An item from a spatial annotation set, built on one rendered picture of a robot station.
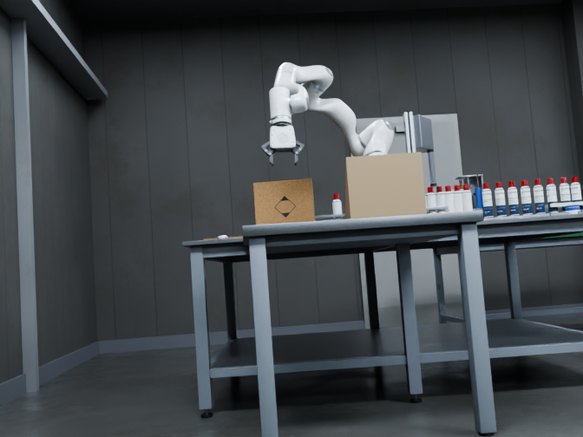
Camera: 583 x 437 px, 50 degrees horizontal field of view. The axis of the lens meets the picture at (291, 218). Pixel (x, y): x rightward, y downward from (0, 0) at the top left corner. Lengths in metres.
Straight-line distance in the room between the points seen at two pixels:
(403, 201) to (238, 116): 3.99
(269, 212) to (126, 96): 3.68
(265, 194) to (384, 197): 0.77
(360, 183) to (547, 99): 4.79
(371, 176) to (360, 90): 4.02
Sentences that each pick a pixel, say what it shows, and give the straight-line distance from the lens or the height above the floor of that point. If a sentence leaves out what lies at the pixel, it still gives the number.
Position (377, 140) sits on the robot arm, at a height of 1.23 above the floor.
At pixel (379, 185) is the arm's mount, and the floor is 0.99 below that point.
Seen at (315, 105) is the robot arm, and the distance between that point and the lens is 2.99.
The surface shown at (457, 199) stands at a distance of 3.74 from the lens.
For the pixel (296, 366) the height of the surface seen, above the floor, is 0.21.
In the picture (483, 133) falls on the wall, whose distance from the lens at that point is 6.91.
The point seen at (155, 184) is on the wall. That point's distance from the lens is 6.42.
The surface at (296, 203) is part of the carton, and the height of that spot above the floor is 1.00.
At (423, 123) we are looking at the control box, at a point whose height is 1.43.
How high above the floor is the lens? 0.65
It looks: 5 degrees up
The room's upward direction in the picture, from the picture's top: 4 degrees counter-clockwise
